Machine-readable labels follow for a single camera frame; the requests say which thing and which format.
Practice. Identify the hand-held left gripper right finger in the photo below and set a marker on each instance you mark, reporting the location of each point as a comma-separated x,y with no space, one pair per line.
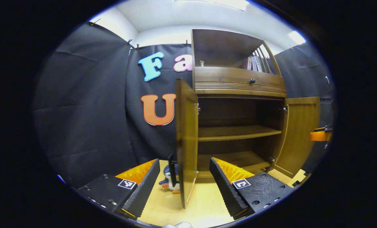
226,190

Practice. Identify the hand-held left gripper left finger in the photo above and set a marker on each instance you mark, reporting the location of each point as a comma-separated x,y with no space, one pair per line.
143,190

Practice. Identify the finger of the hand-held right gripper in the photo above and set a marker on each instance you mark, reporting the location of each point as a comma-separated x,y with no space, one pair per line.
320,136

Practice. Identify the wooden shoe cabinet door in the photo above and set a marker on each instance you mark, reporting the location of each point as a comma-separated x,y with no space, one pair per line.
299,136
186,142

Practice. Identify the wooden double-door shoe cabinet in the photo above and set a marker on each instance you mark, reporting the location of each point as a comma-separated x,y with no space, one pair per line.
239,131

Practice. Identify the metal door hinge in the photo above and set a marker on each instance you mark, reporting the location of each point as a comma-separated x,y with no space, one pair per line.
285,109

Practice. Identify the wooden cabinet drawer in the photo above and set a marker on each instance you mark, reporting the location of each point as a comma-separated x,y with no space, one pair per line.
220,77

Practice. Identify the penguin plush toy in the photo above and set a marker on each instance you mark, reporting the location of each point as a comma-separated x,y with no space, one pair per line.
165,181

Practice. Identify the ceiling light panel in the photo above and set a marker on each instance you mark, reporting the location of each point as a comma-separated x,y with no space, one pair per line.
216,3
297,37

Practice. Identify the grey book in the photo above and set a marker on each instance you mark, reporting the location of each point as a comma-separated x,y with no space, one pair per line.
260,64
254,63

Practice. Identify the black drawer knob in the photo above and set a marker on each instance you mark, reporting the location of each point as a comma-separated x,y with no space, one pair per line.
252,81

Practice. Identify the black backdrop cloth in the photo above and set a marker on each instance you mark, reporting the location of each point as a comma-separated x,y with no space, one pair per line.
80,110

